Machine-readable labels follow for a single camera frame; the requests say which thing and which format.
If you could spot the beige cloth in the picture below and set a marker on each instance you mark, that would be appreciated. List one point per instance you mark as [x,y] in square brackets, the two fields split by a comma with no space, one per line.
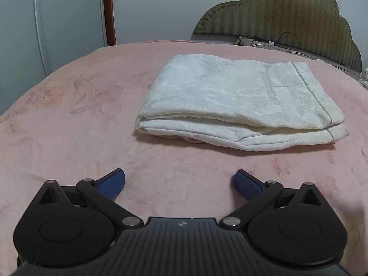
[243,40]

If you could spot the cream white pants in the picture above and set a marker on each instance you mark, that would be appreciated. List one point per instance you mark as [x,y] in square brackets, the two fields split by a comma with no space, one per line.
[238,100]

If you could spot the olive padded headboard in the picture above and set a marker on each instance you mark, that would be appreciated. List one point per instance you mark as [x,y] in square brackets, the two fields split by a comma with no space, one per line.
[287,14]

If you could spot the white flower print wardrobe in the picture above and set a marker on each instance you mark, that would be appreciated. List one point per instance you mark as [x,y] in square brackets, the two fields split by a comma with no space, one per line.
[57,14]

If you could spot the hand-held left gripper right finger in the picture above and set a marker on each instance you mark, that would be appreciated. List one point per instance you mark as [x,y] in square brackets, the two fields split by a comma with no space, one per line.
[247,185]

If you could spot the brown wooden wardrobe frame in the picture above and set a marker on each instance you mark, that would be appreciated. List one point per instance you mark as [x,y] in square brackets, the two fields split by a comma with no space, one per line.
[109,11]

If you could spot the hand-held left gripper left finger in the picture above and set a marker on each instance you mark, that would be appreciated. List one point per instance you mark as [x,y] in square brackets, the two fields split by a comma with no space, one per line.
[110,184]

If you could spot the pink blanket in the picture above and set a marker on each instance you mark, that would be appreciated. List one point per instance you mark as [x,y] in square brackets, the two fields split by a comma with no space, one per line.
[86,120]

